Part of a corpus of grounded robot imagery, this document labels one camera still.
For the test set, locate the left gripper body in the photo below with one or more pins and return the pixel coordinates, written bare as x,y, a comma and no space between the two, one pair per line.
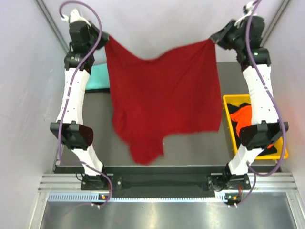
93,34

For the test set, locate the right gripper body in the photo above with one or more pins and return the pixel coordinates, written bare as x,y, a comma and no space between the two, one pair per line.
232,40

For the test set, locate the dark red t-shirt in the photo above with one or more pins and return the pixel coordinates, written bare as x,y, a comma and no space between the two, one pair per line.
176,93

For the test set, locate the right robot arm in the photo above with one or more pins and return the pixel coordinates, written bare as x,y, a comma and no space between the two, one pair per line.
266,127

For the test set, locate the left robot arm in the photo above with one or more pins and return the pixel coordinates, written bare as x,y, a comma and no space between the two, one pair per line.
69,127

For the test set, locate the folded teal t-shirt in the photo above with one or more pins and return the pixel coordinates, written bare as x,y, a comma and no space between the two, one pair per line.
99,78

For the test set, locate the folded dark t-shirt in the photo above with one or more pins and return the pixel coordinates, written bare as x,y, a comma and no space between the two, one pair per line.
103,90

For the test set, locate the yellow plastic bin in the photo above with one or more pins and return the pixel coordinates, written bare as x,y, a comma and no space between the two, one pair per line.
231,103

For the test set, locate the orange t-shirt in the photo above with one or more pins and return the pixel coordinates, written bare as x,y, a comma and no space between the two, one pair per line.
243,117

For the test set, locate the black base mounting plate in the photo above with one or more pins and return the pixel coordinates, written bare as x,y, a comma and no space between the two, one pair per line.
166,181

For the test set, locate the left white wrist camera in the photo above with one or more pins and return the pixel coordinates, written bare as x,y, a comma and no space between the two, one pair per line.
74,17

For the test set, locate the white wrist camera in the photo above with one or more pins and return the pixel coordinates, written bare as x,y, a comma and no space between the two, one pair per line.
247,10
74,17

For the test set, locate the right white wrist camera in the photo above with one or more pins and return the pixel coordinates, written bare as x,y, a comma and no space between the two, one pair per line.
247,10

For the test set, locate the aluminium frame rail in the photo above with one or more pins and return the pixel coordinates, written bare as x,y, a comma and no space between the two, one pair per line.
277,182

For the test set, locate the grey slotted cable duct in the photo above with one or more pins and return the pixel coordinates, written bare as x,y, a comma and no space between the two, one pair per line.
100,198

